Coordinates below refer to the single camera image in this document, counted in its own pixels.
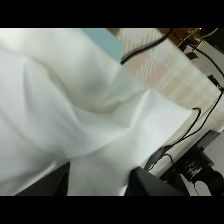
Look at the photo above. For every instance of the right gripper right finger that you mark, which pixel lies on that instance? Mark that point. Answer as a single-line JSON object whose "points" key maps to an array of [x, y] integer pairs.
{"points": [[150, 185]]}

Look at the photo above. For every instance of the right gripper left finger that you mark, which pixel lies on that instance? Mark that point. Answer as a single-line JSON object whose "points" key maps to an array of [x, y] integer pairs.
{"points": [[50, 183]]}

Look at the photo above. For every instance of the white shirt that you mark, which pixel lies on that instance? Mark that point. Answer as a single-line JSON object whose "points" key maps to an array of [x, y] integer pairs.
{"points": [[66, 100]]}

